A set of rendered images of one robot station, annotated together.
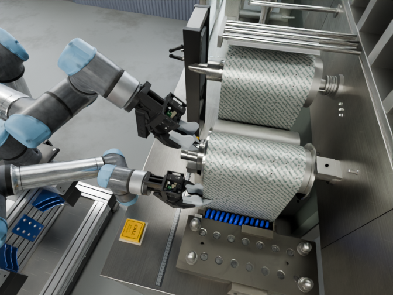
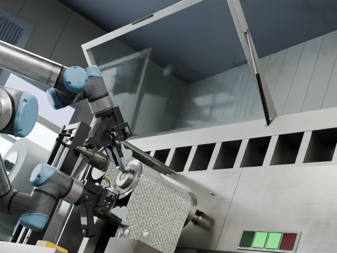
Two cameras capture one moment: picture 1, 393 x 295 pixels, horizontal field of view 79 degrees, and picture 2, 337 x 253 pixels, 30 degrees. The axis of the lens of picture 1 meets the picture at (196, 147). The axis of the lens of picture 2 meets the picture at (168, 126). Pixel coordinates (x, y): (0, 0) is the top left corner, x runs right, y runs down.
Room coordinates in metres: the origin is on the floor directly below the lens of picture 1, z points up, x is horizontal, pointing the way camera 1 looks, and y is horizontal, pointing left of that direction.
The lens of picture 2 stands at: (-1.20, 1.33, 0.70)
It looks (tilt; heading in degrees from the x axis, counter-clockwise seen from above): 21 degrees up; 317
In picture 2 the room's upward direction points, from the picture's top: 21 degrees clockwise
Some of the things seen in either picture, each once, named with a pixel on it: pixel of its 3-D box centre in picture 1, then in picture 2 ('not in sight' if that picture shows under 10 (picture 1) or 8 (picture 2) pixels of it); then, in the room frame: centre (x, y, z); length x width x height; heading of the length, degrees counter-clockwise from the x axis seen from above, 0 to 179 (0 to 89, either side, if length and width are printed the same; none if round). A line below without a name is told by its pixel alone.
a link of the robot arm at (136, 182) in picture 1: (141, 181); (71, 191); (0.35, 0.18, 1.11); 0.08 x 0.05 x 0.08; 168
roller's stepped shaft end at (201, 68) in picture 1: (197, 68); (83, 151); (0.63, -0.01, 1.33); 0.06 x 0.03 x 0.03; 78
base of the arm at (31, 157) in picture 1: (19, 154); not in sight; (0.62, 0.83, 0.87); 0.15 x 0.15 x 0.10
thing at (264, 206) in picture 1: (241, 203); (149, 233); (0.28, -0.13, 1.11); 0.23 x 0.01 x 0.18; 78
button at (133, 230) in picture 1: (133, 230); (51, 249); (0.26, 0.23, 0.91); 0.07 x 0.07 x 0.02; 78
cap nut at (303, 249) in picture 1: (305, 247); not in sight; (0.17, -0.32, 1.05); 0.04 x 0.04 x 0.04
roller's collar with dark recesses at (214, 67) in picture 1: (217, 70); (96, 158); (0.62, -0.06, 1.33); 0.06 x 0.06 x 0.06; 78
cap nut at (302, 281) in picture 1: (307, 283); not in sight; (0.08, -0.30, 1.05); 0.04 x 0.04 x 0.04
